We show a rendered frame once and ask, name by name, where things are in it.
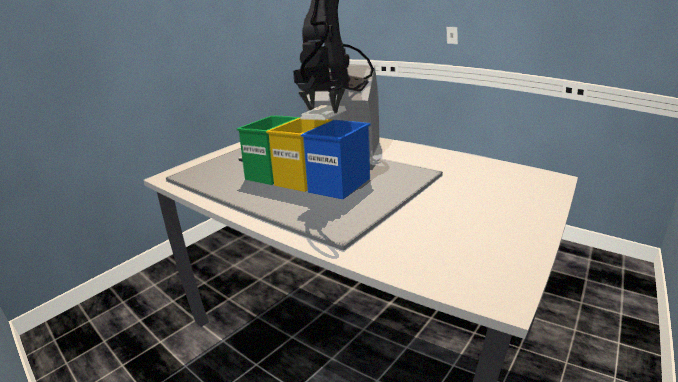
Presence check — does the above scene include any white well plate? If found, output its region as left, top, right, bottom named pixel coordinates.
left=300, top=105, right=346, bottom=120

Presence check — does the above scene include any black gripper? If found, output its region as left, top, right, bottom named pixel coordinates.
left=299, top=79, right=345, bottom=113

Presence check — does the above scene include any blue bin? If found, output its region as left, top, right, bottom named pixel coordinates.
left=301, top=120, right=371, bottom=199

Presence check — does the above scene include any yellow open bin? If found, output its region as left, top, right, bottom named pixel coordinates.
left=266, top=118, right=332, bottom=192

